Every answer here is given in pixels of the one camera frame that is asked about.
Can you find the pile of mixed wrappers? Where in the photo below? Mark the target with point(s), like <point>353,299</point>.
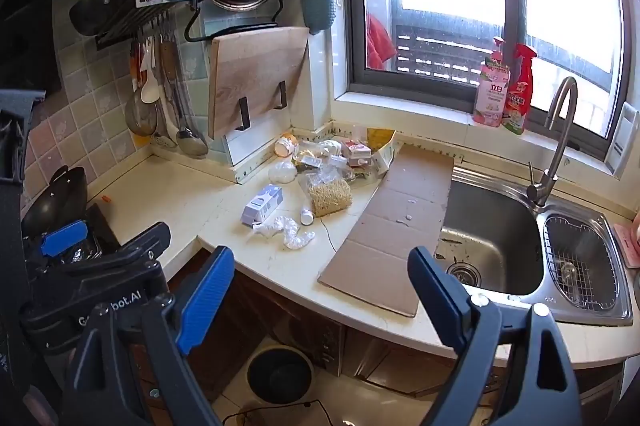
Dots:
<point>320,160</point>

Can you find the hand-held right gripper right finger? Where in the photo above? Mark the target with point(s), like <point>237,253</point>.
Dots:
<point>440,301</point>

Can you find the wooden base cabinet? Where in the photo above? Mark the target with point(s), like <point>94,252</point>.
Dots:
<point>300,331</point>

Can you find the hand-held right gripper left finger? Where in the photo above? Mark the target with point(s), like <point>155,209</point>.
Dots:
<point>205,301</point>

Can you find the white plastic bag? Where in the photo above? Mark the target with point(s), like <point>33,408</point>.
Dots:
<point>282,173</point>

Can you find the red spray bottle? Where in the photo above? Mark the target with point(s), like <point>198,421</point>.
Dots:
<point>520,95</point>

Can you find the brown cardboard sheet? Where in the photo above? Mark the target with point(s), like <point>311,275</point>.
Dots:
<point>395,216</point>

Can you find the pink sponge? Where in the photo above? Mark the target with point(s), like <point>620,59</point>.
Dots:
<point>627,246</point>

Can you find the wooden cutting board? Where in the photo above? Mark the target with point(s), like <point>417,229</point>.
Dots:
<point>255,70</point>

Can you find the steel sink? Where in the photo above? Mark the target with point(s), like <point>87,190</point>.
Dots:
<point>490,236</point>

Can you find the red cloth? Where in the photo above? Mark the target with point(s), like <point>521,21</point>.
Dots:
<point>377,43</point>

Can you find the dark slatted outdoor panel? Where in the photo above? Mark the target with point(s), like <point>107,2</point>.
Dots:
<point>440,55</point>

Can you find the steel ladle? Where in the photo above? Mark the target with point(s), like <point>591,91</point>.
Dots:
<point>192,145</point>

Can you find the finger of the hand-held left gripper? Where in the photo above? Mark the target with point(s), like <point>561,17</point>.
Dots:
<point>147,238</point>
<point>65,238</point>

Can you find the white and blue carton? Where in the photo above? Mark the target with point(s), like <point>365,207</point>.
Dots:
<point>260,203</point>

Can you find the instant noodles packet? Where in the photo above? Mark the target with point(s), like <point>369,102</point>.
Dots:
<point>330,201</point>

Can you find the small white bottle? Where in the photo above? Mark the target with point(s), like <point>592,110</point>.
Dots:
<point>306,217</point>

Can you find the white rice paddle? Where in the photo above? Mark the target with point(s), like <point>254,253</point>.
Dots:
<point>149,88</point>

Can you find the clear plastic film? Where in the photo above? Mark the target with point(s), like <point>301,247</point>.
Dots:
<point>287,231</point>

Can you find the blue utensil holder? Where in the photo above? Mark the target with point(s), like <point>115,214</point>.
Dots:
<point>317,13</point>

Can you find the black wok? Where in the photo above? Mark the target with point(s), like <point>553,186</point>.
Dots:
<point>55,201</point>

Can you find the black trash bin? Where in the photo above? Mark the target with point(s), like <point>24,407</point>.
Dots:
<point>280,376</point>

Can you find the dark window frame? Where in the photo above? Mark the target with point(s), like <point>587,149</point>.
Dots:
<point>352,55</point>

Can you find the black hook rail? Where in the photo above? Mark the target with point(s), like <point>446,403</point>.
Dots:
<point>120,33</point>

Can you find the steel faucet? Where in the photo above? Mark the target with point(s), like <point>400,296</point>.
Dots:
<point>542,186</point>

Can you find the small pink box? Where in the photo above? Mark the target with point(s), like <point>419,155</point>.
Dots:
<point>357,149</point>

